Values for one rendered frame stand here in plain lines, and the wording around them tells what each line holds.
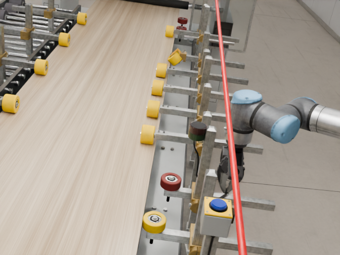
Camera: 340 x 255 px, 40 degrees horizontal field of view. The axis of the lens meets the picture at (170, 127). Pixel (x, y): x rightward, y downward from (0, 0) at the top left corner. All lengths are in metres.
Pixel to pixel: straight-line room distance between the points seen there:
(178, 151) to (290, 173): 1.45
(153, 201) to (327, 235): 1.48
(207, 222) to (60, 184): 0.73
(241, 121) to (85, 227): 0.60
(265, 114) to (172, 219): 0.82
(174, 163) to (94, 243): 1.02
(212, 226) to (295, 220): 2.16
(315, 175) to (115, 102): 2.02
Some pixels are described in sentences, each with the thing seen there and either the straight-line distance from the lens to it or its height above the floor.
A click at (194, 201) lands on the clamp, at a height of 0.87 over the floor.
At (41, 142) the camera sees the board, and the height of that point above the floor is 0.90.
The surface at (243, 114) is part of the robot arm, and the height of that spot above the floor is 1.31.
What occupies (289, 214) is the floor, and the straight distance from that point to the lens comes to 3.37.
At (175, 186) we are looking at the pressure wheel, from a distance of 1.81.
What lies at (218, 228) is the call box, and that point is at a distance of 1.21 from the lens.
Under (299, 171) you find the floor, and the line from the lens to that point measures 3.87.
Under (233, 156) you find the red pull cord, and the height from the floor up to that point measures 1.64.
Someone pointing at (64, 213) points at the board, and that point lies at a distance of 1.63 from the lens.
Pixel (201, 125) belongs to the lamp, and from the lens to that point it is 1.66.
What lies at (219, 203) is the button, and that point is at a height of 1.23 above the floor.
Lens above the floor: 1.94
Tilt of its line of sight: 28 degrees down
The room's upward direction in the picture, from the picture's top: 8 degrees clockwise
